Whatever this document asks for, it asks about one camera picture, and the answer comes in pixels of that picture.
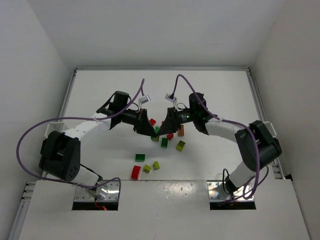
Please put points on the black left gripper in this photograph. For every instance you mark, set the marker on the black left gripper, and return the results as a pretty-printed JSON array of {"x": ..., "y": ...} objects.
[{"x": 140, "y": 120}]

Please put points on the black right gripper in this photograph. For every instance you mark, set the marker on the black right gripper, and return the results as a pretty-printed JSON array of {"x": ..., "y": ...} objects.
[{"x": 171, "y": 119}]

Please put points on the red orange lego stack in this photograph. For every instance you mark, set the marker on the red orange lego stack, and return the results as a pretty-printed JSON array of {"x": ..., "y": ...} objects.
[{"x": 152, "y": 121}]

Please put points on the dark green curved lego brick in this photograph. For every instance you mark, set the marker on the dark green curved lego brick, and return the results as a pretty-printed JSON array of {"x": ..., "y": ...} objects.
[{"x": 156, "y": 139}]

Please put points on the orange 2x4 lego plate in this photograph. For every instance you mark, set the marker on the orange 2x4 lego plate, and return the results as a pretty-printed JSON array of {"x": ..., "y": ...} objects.
[{"x": 181, "y": 131}]

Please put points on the dark green 2x2 lego brick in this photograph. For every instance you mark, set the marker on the dark green 2x2 lego brick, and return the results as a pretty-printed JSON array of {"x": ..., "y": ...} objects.
[
  {"x": 140, "y": 157},
  {"x": 164, "y": 142}
]

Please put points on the lime 2x2 lego brick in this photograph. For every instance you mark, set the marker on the lime 2x2 lego brick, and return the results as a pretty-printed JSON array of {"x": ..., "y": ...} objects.
[{"x": 180, "y": 146}]

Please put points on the red curved lego brick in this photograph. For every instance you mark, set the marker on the red curved lego brick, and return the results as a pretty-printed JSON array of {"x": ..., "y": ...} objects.
[{"x": 135, "y": 174}]

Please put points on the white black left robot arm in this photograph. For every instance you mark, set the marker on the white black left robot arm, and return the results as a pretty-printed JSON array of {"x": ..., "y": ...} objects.
[{"x": 61, "y": 151}]

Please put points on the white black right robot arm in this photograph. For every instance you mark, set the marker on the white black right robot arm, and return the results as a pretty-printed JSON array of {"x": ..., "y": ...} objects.
[{"x": 257, "y": 146}]

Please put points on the white left slotted bin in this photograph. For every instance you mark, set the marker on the white left slotted bin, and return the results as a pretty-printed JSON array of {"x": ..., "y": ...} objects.
[{"x": 54, "y": 126}]

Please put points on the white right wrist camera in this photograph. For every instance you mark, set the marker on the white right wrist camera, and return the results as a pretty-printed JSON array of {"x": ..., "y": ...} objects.
[{"x": 171, "y": 98}]

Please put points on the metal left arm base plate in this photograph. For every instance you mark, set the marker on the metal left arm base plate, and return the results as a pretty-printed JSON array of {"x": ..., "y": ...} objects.
[{"x": 107, "y": 193}]

